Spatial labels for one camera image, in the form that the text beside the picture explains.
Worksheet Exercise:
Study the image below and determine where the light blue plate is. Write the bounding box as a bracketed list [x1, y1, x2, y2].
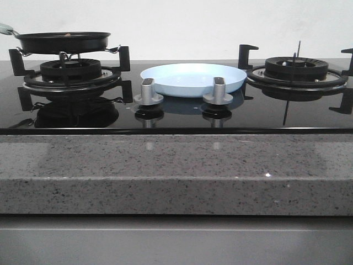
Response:
[140, 63, 247, 98]

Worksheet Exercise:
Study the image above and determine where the black frying pan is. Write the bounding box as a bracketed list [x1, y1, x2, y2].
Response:
[1, 23, 111, 54]

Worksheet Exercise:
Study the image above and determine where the left silver stove knob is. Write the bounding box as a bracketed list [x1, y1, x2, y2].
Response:
[134, 78, 164, 106]

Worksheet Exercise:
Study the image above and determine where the silver stove knob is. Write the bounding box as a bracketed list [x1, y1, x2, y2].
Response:
[134, 78, 164, 106]
[203, 77, 233, 105]

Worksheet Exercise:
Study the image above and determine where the right silver stove knob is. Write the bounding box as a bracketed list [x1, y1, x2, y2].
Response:
[203, 77, 233, 105]

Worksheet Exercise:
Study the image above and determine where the black glass cooktop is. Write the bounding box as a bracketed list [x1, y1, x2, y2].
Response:
[1, 61, 352, 135]

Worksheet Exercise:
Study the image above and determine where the left black pan support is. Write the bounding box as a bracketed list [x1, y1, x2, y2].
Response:
[9, 46, 130, 94]

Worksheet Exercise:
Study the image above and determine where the black pan support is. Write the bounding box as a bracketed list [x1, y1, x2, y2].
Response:
[9, 46, 130, 94]
[238, 41, 352, 92]

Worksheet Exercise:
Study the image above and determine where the right black pan support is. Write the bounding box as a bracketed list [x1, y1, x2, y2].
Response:
[238, 41, 352, 92]

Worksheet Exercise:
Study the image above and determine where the left gas burner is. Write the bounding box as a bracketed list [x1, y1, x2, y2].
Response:
[40, 59, 102, 82]

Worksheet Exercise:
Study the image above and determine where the gas burner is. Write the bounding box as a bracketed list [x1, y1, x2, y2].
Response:
[264, 56, 328, 82]
[40, 59, 102, 82]

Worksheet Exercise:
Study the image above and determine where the right gas burner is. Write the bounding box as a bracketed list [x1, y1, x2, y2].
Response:
[264, 56, 328, 82]

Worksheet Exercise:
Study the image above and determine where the wire pan support ring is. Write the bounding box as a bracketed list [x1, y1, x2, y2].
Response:
[16, 45, 122, 60]

